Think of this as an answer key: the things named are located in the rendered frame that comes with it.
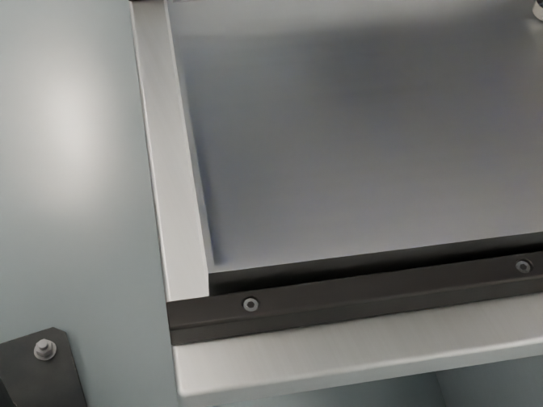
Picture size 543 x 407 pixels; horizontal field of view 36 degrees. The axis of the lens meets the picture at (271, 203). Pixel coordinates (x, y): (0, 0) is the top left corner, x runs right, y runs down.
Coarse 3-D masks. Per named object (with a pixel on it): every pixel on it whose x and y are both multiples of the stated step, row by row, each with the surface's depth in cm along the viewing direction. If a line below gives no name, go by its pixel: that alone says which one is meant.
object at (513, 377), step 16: (464, 368) 118; (480, 368) 112; (496, 368) 106; (512, 368) 101; (528, 368) 97; (448, 384) 126; (464, 384) 119; (480, 384) 113; (496, 384) 107; (512, 384) 102; (528, 384) 97; (448, 400) 127; (464, 400) 120; (480, 400) 113; (496, 400) 108; (512, 400) 103; (528, 400) 98
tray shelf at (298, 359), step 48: (144, 0) 62; (144, 48) 59; (144, 96) 57; (192, 240) 50; (192, 288) 48; (240, 336) 46; (288, 336) 46; (336, 336) 46; (384, 336) 47; (432, 336) 47; (480, 336) 47; (528, 336) 47; (192, 384) 44; (240, 384) 45; (288, 384) 45; (336, 384) 46
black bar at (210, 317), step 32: (512, 256) 48; (288, 288) 46; (320, 288) 46; (352, 288) 46; (384, 288) 46; (416, 288) 46; (448, 288) 46; (480, 288) 47; (512, 288) 47; (192, 320) 44; (224, 320) 45; (256, 320) 45; (288, 320) 46; (320, 320) 46
